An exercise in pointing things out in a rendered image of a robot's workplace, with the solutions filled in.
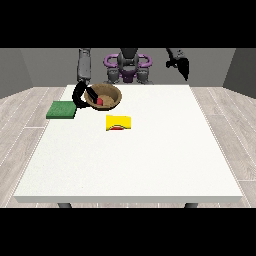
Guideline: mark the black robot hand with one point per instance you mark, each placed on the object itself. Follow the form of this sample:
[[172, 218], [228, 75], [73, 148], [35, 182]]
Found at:
[[182, 68], [78, 95]]

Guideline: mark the grey robot trunk purple rings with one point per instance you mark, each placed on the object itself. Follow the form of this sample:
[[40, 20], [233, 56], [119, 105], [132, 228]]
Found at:
[[129, 68]]

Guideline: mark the brown wooden bowl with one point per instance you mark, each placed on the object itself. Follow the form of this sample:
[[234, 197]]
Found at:
[[108, 96]]

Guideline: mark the small red ball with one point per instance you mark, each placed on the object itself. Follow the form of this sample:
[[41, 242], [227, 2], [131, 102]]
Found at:
[[100, 101]]

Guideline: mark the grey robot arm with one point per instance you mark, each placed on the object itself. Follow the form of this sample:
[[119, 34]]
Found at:
[[176, 53], [84, 66]]

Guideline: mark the green square pad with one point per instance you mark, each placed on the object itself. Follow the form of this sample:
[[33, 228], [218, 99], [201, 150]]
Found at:
[[61, 110]]

